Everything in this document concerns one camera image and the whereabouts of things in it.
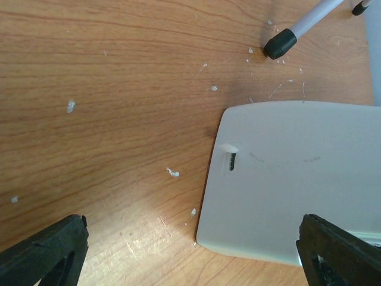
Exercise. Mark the white metronome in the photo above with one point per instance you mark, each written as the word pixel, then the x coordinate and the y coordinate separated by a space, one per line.
pixel 273 162

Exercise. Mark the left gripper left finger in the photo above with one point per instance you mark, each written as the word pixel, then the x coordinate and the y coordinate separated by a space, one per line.
pixel 52 256

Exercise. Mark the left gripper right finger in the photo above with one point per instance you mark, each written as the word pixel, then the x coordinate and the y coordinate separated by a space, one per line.
pixel 331 256

